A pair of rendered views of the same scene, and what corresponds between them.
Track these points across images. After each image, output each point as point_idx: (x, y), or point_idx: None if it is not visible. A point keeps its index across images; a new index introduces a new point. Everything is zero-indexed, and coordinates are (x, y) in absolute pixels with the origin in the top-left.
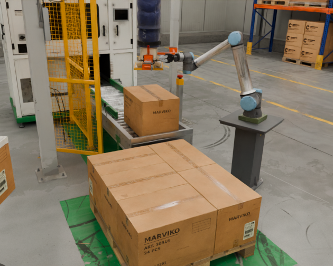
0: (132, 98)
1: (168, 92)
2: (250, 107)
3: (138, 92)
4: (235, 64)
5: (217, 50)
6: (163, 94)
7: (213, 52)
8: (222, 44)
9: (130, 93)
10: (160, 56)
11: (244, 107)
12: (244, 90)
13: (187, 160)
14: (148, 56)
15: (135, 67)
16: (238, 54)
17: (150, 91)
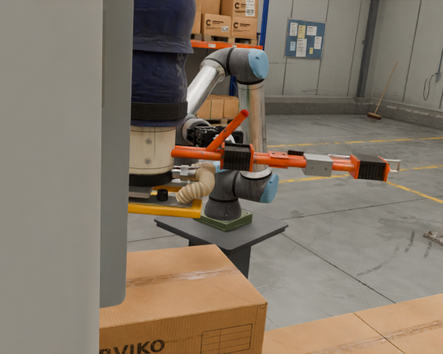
0: (165, 332)
1: (148, 252)
2: (274, 194)
3: (145, 303)
4: (254, 119)
5: (204, 97)
6: (172, 261)
7: (199, 104)
8: (209, 81)
9: (140, 323)
10: (232, 140)
11: (271, 197)
12: (265, 166)
13: (356, 345)
14: (251, 146)
15: (193, 208)
16: (264, 97)
17: (128, 278)
